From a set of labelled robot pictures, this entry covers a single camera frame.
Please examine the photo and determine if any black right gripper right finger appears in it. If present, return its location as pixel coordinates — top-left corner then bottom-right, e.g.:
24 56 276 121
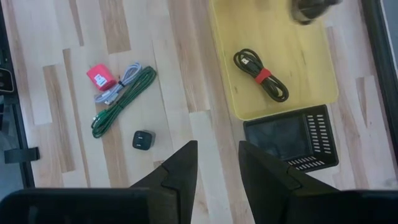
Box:
238 140 340 224

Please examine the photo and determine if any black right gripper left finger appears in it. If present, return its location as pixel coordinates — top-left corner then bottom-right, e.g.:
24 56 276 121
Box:
129 139 199 224

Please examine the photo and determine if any black cable with red strap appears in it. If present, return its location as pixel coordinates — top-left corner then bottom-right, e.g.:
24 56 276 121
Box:
233 48 290 103

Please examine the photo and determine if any green braided cable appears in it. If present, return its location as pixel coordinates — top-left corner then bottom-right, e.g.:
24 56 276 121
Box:
90 65 158 139

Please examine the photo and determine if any white braided cable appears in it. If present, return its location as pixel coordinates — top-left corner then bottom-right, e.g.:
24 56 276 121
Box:
94 62 143 106

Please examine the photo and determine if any black slotted basket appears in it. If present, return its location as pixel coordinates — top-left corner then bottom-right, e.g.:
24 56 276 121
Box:
243 104 340 174

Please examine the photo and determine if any black cube charger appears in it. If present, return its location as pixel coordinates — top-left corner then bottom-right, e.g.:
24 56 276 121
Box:
132 129 156 151

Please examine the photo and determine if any yellow cutting board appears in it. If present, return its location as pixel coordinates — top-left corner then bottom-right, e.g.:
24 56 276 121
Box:
208 0 340 121

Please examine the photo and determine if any pink wall charger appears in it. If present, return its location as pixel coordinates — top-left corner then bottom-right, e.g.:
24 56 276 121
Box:
86 63 118 92

